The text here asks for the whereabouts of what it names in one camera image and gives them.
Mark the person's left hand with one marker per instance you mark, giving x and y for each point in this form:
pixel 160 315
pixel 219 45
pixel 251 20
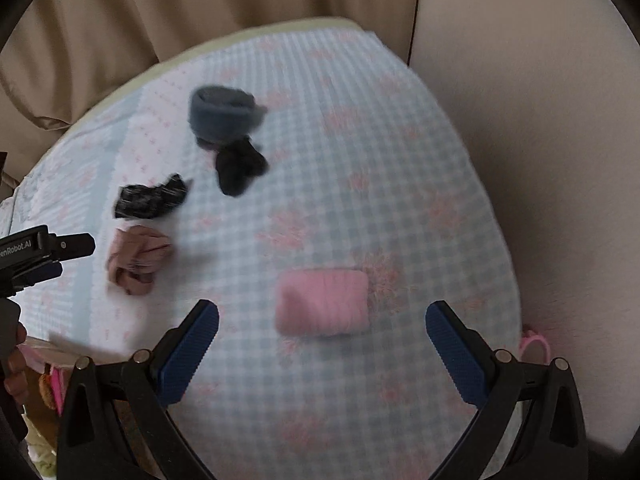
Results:
pixel 15 375

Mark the blue-grey cloth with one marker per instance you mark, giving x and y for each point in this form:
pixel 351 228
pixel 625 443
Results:
pixel 222 112

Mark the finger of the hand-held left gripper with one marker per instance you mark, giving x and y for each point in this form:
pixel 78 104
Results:
pixel 72 246

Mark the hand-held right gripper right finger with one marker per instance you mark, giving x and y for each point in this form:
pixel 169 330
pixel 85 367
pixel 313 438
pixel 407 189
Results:
pixel 452 347

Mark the dusty pink cloth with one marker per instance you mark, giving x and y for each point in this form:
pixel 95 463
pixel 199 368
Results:
pixel 137 257

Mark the black patterned cloth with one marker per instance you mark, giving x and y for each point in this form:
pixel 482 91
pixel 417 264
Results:
pixel 150 197

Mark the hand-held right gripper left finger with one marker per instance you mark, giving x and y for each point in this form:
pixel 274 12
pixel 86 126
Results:
pixel 192 340

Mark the pile of colourful cloths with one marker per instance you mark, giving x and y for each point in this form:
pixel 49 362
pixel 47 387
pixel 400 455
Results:
pixel 45 395

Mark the pink plastic hanger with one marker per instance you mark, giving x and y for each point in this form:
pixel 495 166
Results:
pixel 535 347

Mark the beige curtain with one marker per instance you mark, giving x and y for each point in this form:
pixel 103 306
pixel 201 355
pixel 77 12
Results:
pixel 150 20

